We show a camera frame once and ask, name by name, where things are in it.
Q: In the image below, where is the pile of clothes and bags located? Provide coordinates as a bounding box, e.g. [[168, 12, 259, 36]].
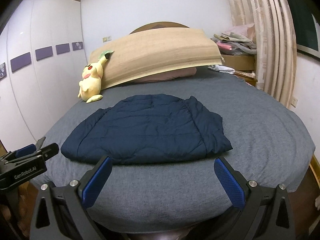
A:
[[212, 23, 257, 56]]

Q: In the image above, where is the white wardrobe with purple handles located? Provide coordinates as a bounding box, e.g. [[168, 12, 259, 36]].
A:
[[1, 0, 87, 151]]

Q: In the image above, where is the wall socket near curtain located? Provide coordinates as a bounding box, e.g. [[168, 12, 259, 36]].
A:
[[291, 96, 298, 108]]

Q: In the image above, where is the white crumpled cloth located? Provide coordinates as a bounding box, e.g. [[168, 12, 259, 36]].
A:
[[207, 64, 235, 75]]

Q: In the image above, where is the beige patterned curtain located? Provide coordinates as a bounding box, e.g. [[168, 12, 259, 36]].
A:
[[229, 0, 297, 107]]

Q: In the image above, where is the wooden headboard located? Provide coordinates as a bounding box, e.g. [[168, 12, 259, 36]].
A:
[[131, 22, 188, 34]]

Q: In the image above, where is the beige woven bamboo mat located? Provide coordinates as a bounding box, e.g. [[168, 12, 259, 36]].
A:
[[89, 28, 222, 89]]

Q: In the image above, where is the cardboard box beside bed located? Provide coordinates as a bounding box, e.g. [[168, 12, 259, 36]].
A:
[[222, 55, 255, 71]]

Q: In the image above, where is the navy blue puffer jacket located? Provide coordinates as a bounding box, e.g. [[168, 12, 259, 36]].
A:
[[61, 94, 233, 165]]

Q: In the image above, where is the yellow Pikachu plush toy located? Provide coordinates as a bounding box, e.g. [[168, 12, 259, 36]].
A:
[[78, 50, 113, 103]]

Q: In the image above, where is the dark framed window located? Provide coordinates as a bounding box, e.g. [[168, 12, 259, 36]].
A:
[[287, 0, 319, 61]]

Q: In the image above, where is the pink pillow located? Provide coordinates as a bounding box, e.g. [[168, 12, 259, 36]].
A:
[[132, 67, 197, 83]]

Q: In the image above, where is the wall outlet plate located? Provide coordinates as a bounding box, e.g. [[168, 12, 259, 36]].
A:
[[103, 36, 112, 43]]

